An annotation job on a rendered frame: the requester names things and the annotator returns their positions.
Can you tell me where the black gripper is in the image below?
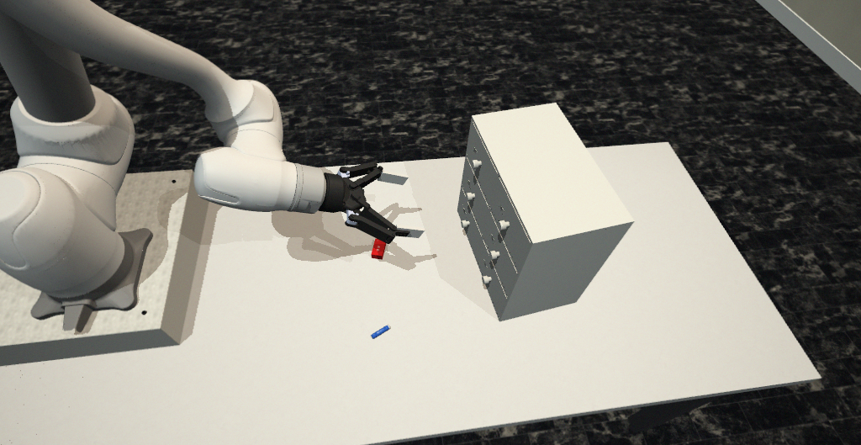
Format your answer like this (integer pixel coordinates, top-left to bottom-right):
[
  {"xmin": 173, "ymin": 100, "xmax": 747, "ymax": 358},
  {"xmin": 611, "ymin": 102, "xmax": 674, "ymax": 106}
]
[{"xmin": 319, "ymin": 162, "xmax": 425, "ymax": 244}]

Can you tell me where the blue battery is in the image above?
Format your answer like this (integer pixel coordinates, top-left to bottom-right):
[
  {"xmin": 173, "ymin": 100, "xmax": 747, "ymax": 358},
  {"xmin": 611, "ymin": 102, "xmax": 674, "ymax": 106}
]
[{"xmin": 371, "ymin": 325, "xmax": 390, "ymax": 339}]

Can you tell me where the red nine-volt battery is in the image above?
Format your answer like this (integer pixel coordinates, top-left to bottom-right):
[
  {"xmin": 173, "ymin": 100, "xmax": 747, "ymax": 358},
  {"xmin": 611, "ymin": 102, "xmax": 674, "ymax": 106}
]
[{"xmin": 371, "ymin": 238, "xmax": 386, "ymax": 260}]

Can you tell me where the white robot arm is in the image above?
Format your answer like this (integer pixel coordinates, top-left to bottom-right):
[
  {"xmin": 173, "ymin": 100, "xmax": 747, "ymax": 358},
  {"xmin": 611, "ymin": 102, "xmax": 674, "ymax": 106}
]
[{"xmin": 0, "ymin": 0, "xmax": 326, "ymax": 335}]

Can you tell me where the grey chest of drawers with cream top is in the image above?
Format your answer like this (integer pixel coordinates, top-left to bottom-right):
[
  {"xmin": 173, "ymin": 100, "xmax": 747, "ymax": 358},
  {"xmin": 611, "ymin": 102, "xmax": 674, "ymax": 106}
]
[{"xmin": 467, "ymin": 103, "xmax": 634, "ymax": 322}]

